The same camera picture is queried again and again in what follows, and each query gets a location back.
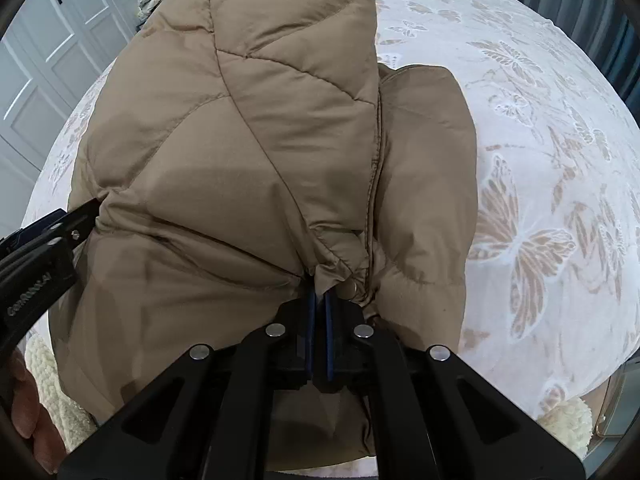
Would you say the white wardrobe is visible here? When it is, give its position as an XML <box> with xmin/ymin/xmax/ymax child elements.
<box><xmin>0</xmin><ymin>0</ymin><xmax>151</xmax><ymax>221</ymax></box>

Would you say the tan quilted jacket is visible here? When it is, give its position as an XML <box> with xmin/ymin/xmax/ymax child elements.
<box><xmin>49</xmin><ymin>0</ymin><xmax>478</xmax><ymax>471</ymax></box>

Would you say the person's left hand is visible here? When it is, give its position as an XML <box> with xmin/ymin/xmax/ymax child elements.
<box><xmin>10</xmin><ymin>347</ymin><xmax>68</xmax><ymax>475</ymax></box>

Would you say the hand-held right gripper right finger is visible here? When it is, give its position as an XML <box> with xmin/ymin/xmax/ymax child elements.
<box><xmin>322</xmin><ymin>292</ymin><xmax>586</xmax><ymax>480</ymax></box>

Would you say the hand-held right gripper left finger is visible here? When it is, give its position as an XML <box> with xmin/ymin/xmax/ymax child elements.
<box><xmin>59</xmin><ymin>290</ymin><xmax>318</xmax><ymax>480</ymax></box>

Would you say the clear plastic object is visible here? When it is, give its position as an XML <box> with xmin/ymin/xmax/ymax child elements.
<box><xmin>592</xmin><ymin>355</ymin><xmax>640</xmax><ymax>441</ymax></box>

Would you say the grey-blue curtain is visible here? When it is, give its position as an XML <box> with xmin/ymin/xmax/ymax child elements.
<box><xmin>500</xmin><ymin>0</ymin><xmax>640</xmax><ymax>116</ymax></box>

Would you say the person's left forearm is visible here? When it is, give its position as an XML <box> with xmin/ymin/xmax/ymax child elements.
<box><xmin>25</xmin><ymin>335</ymin><xmax>98</xmax><ymax>456</ymax></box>

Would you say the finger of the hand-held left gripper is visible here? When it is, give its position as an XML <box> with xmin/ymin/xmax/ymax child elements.
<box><xmin>50</xmin><ymin>196</ymin><xmax>103</xmax><ymax>251</ymax></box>

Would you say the person's white fleece jacket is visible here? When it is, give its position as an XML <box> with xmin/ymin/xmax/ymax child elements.
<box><xmin>537</xmin><ymin>395</ymin><xmax>593</xmax><ymax>456</ymax></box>

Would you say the white butterfly-print bedspread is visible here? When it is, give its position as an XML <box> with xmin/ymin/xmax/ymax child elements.
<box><xmin>20</xmin><ymin>0</ymin><xmax>640</xmax><ymax>421</ymax></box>

